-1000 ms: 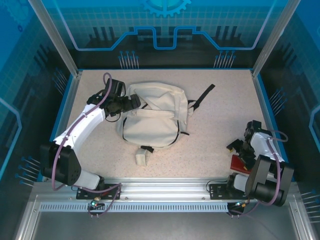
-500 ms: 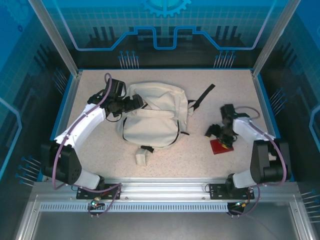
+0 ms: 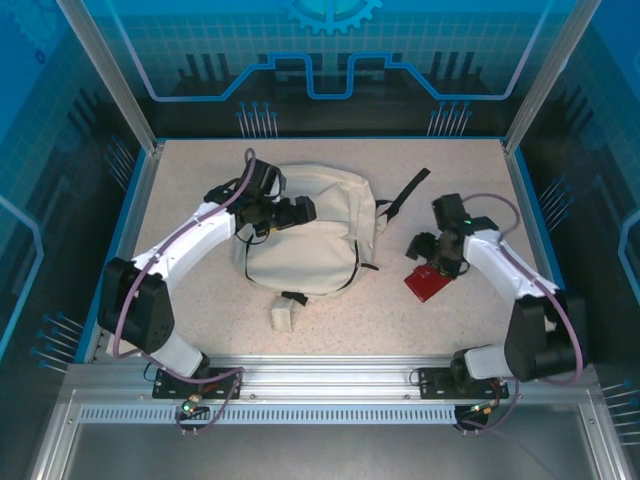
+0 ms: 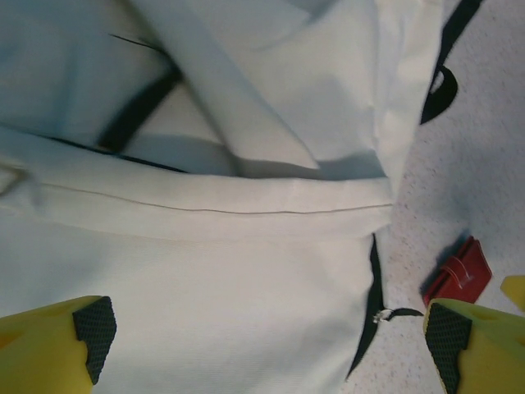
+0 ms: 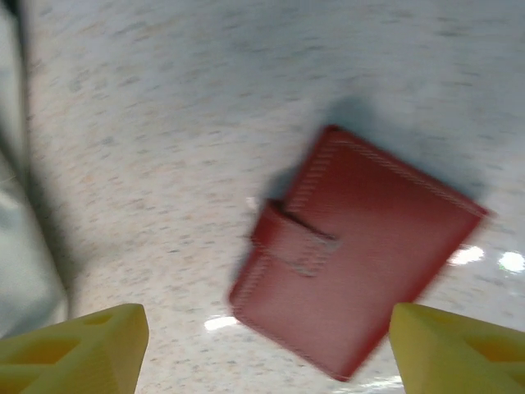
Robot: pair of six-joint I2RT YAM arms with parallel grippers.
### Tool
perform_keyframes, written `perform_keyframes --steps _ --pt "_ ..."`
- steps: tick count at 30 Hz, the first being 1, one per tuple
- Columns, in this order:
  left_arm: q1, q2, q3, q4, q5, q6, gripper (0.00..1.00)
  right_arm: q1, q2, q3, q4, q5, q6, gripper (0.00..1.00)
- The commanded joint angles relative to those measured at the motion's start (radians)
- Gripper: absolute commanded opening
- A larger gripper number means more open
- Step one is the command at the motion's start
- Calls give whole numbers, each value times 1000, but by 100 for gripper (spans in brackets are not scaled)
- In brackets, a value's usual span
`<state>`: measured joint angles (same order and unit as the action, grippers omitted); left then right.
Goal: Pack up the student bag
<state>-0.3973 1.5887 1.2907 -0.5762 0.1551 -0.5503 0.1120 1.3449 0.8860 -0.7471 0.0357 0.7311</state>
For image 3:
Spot slotted grey cable duct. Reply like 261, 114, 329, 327
78, 405, 459, 426

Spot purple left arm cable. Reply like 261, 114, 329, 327
108, 148, 259, 439

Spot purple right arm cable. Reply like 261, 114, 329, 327
452, 192, 587, 437

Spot aluminium enclosure post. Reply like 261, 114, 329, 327
53, 0, 166, 155
502, 0, 604, 155

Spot steel lower shelf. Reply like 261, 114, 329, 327
29, 389, 624, 480

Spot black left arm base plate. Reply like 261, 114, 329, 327
152, 366, 245, 400

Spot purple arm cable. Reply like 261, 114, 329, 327
452, 192, 587, 437
108, 148, 259, 439

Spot aluminium frame rail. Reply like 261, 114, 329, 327
64, 353, 601, 407

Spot red wallet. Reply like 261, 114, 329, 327
403, 262, 454, 304

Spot blue and aluminium side rail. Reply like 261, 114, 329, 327
74, 142, 166, 364
499, 138, 592, 364

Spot beige canvas backpack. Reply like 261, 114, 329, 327
230, 162, 432, 334

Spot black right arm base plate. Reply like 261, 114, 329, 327
417, 367, 510, 400

